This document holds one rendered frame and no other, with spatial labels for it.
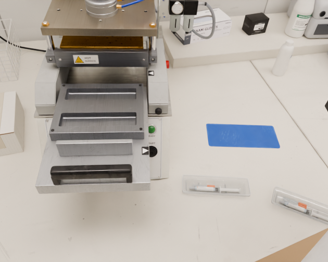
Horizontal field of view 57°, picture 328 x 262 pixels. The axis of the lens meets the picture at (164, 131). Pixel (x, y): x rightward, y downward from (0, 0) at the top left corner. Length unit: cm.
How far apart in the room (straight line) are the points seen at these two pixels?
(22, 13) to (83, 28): 70
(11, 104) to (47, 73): 23
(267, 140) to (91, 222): 60
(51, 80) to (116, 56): 17
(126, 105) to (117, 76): 21
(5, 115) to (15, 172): 17
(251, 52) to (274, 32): 21
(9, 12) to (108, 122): 87
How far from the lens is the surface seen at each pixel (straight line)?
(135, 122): 69
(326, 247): 26
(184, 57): 123
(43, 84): 80
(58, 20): 81
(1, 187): 94
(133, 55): 78
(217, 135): 99
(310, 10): 147
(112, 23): 78
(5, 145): 97
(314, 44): 151
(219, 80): 121
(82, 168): 58
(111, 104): 71
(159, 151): 82
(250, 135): 102
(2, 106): 102
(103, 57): 78
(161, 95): 76
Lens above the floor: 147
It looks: 47 degrees down
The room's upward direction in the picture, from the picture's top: 4 degrees clockwise
